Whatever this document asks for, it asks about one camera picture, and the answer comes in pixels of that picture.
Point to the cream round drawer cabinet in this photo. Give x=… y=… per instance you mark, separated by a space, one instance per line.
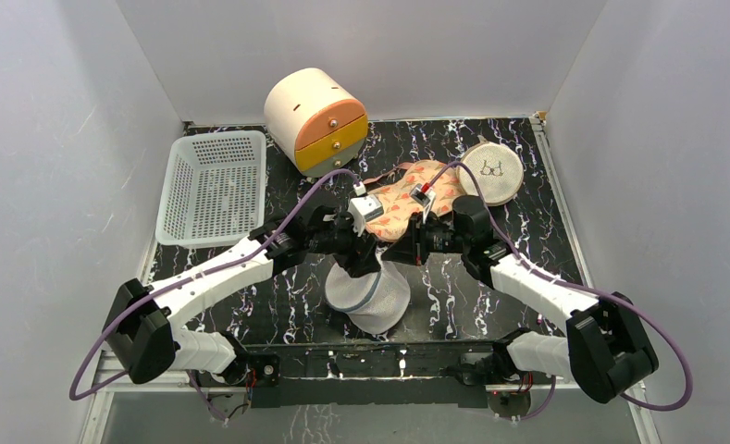
x=315 y=122

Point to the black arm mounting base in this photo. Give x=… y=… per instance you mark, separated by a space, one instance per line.
x=463 y=373

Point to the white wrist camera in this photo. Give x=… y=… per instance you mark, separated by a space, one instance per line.
x=363 y=207
x=425 y=197

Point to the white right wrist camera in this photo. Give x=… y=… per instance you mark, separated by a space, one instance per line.
x=425 y=197

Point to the white plastic basket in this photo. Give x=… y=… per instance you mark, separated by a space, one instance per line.
x=214 y=191

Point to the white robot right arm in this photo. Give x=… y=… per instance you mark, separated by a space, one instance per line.
x=603 y=348

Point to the round beige mesh pouch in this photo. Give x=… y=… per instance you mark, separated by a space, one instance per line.
x=497 y=169

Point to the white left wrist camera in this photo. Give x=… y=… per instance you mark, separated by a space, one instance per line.
x=363 y=207

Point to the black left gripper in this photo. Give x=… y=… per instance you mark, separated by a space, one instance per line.
x=360 y=259

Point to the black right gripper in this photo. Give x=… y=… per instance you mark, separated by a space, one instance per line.
x=411 y=246

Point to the white mesh laundry bag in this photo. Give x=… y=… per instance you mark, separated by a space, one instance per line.
x=375 y=302

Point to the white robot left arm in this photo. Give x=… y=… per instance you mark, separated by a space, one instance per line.
x=146 y=326

